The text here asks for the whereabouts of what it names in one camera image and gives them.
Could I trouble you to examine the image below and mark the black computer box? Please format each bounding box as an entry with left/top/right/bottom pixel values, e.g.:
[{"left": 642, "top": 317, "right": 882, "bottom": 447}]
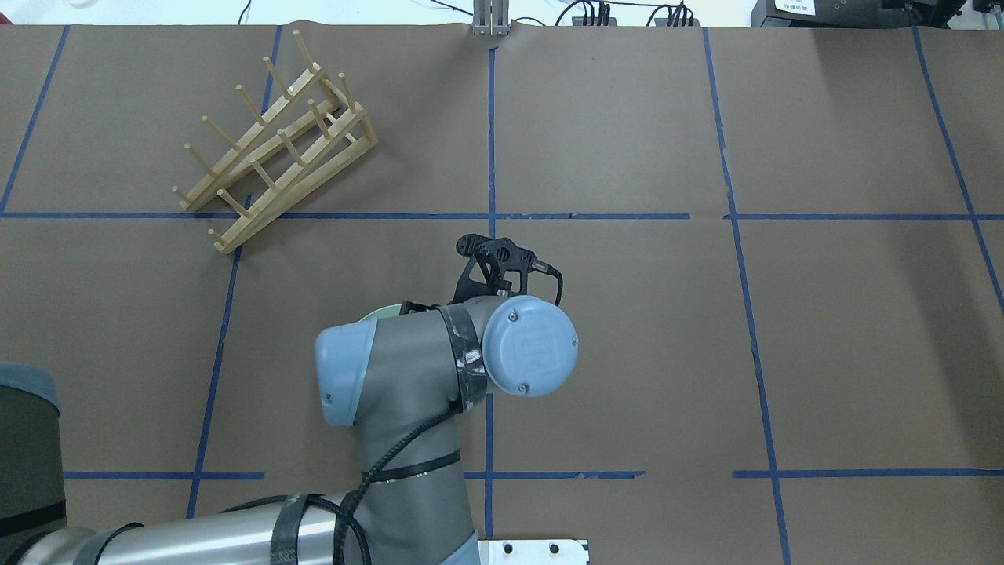
[{"left": 750, "top": 1, "right": 965, "bottom": 29}]

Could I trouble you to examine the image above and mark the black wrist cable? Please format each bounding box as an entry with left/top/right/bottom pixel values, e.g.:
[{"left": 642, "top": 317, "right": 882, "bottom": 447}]
[{"left": 329, "top": 264, "right": 564, "bottom": 565}]

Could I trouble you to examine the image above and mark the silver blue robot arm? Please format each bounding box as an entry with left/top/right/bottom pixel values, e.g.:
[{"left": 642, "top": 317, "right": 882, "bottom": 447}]
[{"left": 2, "top": 296, "right": 580, "bottom": 564}]

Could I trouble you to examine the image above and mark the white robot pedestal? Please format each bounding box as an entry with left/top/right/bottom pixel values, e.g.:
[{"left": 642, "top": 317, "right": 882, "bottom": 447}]
[{"left": 478, "top": 539, "right": 591, "bottom": 565}]

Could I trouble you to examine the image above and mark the pale green plate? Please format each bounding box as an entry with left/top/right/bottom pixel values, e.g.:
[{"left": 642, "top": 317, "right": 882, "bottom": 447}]
[{"left": 361, "top": 304, "right": 402, "bottom": 322}]

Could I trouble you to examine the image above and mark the brown paper table cover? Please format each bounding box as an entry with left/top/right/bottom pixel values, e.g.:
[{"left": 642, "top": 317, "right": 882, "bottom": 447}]
[{"left": 2, "top": 21, "right": 1002, "bottom": 564}]

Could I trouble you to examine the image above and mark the wooden dish rack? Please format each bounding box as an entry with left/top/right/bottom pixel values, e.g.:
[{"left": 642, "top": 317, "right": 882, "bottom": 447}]
[{"left": 172, "top": 30, "right": 379, "bottom": 255}]

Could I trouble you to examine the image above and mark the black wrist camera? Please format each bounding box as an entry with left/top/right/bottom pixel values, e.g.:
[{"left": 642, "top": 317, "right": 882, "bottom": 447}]
[{"left": 456, "top": 233, "right": 555, "bottom": 292}]

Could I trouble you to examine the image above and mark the aluminium frame post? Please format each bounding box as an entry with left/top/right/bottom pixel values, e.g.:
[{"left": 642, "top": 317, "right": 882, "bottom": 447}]
[{"left": 472, "top": 0, "right": 511, "bottom": 37}]

